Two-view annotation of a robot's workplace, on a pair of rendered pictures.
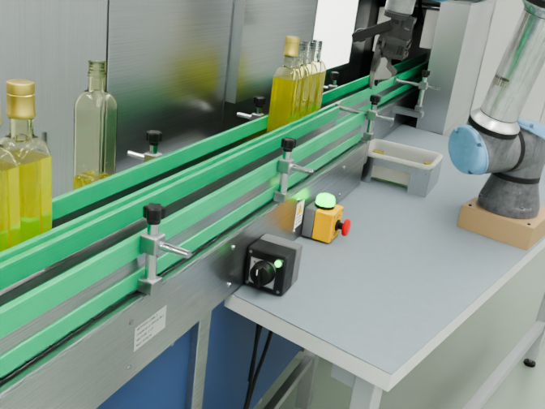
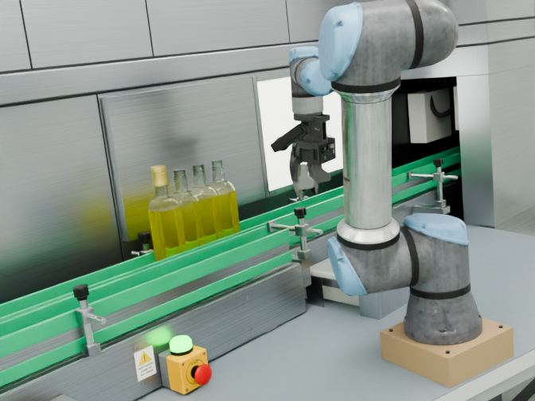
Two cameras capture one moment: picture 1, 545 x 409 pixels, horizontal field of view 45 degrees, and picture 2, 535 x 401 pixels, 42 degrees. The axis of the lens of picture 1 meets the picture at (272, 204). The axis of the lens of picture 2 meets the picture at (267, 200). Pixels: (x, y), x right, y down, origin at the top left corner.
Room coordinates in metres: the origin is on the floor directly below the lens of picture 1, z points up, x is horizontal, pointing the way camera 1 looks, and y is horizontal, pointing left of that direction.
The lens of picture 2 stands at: (0.30, -0.79, 1.38)
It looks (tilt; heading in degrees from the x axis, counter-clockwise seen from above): 12 degrees down; 23
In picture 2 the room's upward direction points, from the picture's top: 6 degrees counter-clockwise
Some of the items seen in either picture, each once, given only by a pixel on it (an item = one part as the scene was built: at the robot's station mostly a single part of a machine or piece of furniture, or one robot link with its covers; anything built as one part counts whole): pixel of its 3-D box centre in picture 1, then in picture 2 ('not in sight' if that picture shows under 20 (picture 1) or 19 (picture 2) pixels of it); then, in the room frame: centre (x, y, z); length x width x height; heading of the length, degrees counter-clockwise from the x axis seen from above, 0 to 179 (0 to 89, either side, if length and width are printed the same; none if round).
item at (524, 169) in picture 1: (521, 144); (433, 249); (1.59, -0.59, 0.98); 0.13 x 0.12 x 0.14; 121
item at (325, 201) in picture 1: (325, 200); (181, 344); (1.39, -0.12, 0.84); 0.05 x 0.05 x 0.03
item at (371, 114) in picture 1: (363, 115); (294, 231); (1.81, -0.22, 0.95); 0.17 x 0.03 x 0.12; 68
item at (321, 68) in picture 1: (309, 98); (224, 223); (1.76, -0.06, 0.99); 0.06 x 0.06 x 0.21; 68
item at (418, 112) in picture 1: (414, 100); (432, 194); (2.41, -0.46, 0.90); 0.17 x 0.05 x 0.23; 68
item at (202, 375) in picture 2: (341, 226); (200, 373); (1.37, -0.16, 0.79); 0.04 x 0.03 x 0.04; 158
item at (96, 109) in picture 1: (95, 136); not in sight; (1.10, 0.32, 1.01); 0.06 x 0.06 x 0.26; 68
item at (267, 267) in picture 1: (259, 275); not in sight; (1.08, 0.01, 0.79); 0.04 x 0.03 x 0.04; 68
